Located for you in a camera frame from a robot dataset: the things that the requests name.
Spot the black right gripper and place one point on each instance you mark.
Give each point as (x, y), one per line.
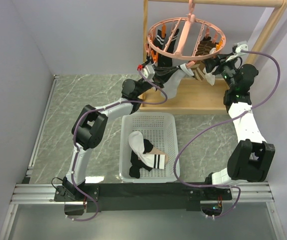
(221, 61)

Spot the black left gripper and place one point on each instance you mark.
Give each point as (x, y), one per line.
(162, 75)

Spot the white sock with black stripes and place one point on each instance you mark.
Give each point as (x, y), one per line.
(173, 77)

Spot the pink round clip hanger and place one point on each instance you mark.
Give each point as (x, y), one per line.
(168, 37)

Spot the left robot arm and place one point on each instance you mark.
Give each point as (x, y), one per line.
(90, 126)

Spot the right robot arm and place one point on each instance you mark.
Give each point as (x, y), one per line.
(251, 159)

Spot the wooden hanger rack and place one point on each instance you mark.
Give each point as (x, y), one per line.
(199, 98)

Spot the hanging brown striped sock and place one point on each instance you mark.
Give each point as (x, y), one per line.
(204, 48)

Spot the white plastic laundry basket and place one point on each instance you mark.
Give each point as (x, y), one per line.
(160, 129)

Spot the beige sock in basket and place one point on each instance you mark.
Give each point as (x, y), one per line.
(156, 151)

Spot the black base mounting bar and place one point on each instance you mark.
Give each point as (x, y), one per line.
(142, 196)

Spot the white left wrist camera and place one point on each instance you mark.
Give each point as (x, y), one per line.
(146, 71)

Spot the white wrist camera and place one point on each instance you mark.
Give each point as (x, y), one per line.
(146, 71)
(238, 50)

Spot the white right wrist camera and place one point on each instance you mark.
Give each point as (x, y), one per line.
(238, 50)

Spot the aluminium rail frame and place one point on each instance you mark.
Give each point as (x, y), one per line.
(43, 194)

